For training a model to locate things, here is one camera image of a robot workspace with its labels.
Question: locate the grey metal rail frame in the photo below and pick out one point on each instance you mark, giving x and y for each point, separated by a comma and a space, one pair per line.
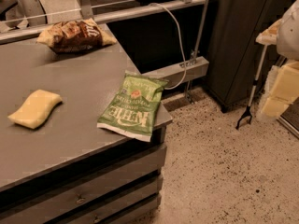
177, 73

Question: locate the grabber reacher tool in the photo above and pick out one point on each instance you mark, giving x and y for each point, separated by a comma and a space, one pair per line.
247, 113

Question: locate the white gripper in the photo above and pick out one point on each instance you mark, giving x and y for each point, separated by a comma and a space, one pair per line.
290, 36

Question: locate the grey drawer unit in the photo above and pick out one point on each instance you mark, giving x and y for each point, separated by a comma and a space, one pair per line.
78, 177

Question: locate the brown chip bag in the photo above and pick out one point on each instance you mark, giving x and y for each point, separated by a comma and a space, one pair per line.
75, 36

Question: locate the yellow sponge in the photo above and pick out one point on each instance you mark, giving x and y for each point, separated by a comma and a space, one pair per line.
35, 109

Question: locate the green kettle chip bag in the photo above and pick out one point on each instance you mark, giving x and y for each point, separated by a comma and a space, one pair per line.
133, 109

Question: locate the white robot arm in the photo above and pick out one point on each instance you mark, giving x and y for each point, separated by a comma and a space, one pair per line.
284, 34

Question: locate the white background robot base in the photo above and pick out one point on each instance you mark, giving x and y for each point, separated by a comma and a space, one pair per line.
13, 12

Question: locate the dark grey cabinet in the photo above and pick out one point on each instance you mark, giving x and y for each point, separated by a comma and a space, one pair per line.
232, 51

